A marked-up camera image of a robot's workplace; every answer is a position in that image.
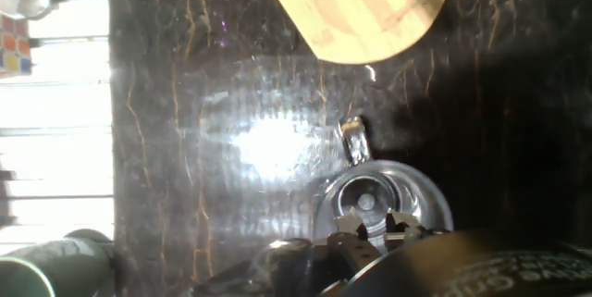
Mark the clear glass cup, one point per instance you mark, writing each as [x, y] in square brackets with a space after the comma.
[370, 186]

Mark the green mug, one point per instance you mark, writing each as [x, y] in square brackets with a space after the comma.
[60, 264]

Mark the dark marble board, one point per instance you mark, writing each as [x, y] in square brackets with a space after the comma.
[162, 149]

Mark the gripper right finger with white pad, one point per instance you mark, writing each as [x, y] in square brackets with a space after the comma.
[402, 223]

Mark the wooden cup rack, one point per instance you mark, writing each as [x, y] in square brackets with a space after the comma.
[361, 10]

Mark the Rubik's cube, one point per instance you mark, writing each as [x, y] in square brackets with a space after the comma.
[16, 47]

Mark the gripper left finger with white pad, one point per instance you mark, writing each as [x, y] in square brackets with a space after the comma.
[349, 223]

